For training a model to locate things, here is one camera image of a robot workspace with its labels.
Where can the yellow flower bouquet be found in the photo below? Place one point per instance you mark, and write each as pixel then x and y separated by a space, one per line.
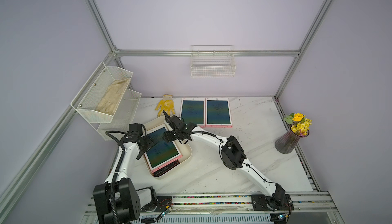
pixel 298 124

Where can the purple glass vase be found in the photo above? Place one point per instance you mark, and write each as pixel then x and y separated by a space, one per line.
pixel 287 142

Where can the white mesh two-tier shelf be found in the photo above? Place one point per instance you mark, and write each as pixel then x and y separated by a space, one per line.
pixel 87 99

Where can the white wire wall basket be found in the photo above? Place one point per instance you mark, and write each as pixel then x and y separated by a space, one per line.
pixel 212 61

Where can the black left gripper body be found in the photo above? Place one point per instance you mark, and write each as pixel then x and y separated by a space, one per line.
pixel 148 143

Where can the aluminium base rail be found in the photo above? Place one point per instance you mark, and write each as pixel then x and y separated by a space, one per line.
pixel 243 203

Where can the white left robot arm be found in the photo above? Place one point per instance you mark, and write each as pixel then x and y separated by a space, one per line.
pixel 117 201

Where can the aluminium frame profiles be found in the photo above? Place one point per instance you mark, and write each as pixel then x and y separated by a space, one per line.
pixel 43 43

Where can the beige glove in shelf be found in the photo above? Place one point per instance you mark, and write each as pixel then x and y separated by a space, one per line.
pixel 112 97

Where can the pink white writing tablet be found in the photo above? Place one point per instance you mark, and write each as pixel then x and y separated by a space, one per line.
pixel 193 111

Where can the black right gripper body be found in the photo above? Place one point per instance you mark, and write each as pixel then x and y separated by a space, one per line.
pixel 177 132

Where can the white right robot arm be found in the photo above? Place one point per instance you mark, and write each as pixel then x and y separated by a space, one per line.
pixel 273 196

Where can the yellow work glove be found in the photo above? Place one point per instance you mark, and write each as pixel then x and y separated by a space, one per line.
pixel 166 104

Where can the dark red bottom tablet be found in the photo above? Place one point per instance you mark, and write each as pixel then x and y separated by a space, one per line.
pixel 162 171

